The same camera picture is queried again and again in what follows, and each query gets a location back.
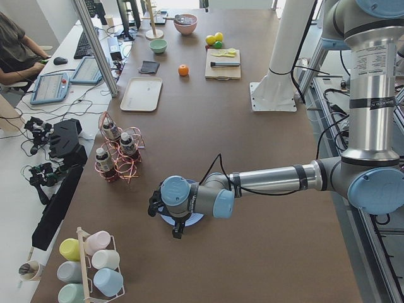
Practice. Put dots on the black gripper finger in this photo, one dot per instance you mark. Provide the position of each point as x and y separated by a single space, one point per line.
178 229

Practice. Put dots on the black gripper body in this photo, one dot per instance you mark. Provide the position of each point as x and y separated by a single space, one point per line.
180 221

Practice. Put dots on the orange fruit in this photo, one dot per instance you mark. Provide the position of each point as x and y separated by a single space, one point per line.
183 70

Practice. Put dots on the blue plate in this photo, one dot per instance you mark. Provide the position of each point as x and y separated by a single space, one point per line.
192 219

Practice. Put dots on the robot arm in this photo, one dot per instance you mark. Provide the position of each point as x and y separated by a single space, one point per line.
367 172

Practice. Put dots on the white cup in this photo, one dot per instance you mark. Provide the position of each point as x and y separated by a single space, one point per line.
106 259

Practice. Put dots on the pink cup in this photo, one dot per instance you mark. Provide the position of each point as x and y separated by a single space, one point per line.
97 241

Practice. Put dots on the blue cup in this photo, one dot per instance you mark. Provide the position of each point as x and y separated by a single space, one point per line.
108 281

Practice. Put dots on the tea bottle two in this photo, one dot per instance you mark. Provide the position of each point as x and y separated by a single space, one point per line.
128 147

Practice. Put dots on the tea bottle three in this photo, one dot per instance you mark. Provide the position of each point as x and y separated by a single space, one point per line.
105 165

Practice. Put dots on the wooden cup rack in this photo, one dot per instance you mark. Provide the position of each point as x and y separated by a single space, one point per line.
91 294

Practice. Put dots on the yellow cup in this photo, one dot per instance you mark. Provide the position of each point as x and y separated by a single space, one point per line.
70 250

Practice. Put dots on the tea bottle one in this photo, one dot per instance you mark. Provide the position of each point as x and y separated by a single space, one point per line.
112 132

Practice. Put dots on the grey cup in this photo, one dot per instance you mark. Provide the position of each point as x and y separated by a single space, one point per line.
70 272

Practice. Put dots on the green cup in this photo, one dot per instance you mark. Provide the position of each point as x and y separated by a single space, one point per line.
71 293

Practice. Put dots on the cream rabbit tray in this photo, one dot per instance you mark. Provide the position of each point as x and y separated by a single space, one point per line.
141 95

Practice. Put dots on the paper cup with utensils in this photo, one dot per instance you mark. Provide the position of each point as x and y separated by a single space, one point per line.
31 271

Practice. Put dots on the grey folded cloth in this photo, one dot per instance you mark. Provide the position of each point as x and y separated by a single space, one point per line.
149 67

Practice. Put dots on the wooden cutting board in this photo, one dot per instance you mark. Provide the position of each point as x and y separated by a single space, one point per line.
229 73

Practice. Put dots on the teach pendant far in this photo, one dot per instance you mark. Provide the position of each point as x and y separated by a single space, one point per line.
87 72

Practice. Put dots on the teach pendant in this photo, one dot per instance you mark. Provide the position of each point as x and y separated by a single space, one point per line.
87 72
50 88

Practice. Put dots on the yellow plastic knife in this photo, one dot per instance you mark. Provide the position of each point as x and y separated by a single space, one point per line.
223 53

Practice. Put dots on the green bowl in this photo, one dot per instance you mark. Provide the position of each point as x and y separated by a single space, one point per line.
158 46

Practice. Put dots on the green lime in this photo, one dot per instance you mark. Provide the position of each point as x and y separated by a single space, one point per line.
217 45

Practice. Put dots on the teach pendant near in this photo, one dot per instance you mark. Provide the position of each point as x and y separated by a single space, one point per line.
50 88

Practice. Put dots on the wooden cup tree stand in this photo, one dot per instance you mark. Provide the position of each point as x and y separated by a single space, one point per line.
154 33

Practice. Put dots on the whole lemon two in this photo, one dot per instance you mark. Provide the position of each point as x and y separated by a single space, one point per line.
218 36

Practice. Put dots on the pink bowl with ice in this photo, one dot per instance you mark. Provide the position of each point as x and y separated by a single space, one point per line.
189 28

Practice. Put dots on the black keyboard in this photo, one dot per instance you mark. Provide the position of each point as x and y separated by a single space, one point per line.
83 48

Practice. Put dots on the black computer mouse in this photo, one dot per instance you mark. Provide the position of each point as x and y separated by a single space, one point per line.
59 61

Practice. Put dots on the metal ice scoop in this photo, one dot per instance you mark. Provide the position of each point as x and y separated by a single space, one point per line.
181 19

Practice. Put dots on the seated person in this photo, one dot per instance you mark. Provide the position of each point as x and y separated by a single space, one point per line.
22 59

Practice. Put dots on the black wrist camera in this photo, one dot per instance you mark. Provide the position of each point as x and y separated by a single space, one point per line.
156 205

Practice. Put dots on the copper wire bottle rack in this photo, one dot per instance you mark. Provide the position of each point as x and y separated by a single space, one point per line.
126 166

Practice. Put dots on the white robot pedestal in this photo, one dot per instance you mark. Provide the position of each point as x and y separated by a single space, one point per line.
275 92

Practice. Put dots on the aluminium frame post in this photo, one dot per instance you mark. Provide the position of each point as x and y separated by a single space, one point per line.
88 28

